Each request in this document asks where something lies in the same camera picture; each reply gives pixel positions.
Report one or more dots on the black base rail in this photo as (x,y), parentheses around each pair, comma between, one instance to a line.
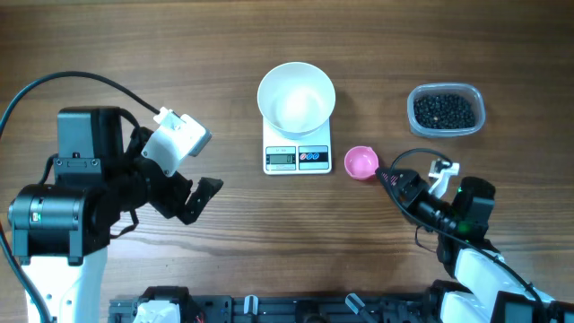
(408,307)

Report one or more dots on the white digital kitchen scale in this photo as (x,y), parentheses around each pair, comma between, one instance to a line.
(304,155)

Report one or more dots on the black beans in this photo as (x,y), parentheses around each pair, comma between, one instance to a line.
(444,111)

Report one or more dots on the clear plastic food container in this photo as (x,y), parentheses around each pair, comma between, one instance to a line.
(465,90)

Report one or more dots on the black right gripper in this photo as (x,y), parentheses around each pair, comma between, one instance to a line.
(411,177)

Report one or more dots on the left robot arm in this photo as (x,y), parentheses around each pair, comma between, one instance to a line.
(62,225)

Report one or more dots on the pink measuring scoop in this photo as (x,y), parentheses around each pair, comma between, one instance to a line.
(361,162)

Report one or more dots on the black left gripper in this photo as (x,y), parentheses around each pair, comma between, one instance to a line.
(175,202)

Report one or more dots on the white bowl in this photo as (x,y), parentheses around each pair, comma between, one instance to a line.
(296,98)

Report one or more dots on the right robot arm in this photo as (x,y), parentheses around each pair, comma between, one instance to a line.
(486,289)

